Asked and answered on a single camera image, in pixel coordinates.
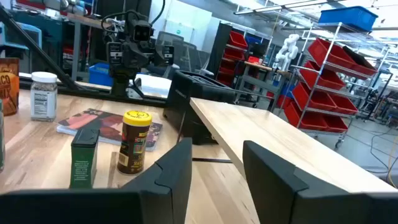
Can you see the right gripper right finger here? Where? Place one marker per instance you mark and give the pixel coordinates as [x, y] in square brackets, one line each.
[280, 202]

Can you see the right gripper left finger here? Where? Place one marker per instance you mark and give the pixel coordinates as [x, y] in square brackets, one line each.
[155, 202]

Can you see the brown labelled spice jar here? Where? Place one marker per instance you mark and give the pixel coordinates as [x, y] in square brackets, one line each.
[132, 149]

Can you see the green spice tin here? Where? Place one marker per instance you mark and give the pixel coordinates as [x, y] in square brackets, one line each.
[84, 161]

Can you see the white-lid glass spice jar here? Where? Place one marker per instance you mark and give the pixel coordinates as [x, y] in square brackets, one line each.
[43, 102]

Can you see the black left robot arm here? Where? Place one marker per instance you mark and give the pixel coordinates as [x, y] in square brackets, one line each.
[119, 84]

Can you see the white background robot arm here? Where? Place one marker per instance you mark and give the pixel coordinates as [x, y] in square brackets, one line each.
[287, 51]

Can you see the black shelf with red bins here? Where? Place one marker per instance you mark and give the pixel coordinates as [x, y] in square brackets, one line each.
[237, 40]

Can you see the blue storage crate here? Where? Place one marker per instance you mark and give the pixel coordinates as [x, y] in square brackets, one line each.
[99, 74]

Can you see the colourful magazine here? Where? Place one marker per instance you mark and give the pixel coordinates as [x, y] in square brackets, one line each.
[105, 123]

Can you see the black toaster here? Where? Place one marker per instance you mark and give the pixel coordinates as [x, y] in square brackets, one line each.
[192, 102]

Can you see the orange taco mix packet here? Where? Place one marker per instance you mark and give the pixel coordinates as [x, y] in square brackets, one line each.
[7, 90]

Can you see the blue plastic bin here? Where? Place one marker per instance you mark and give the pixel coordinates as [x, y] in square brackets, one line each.
[348, 17]

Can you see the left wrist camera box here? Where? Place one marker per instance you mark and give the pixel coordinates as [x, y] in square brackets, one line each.
[143, 31]

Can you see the black aluminium table frame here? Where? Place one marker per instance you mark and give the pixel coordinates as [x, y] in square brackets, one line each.
[70, 85]

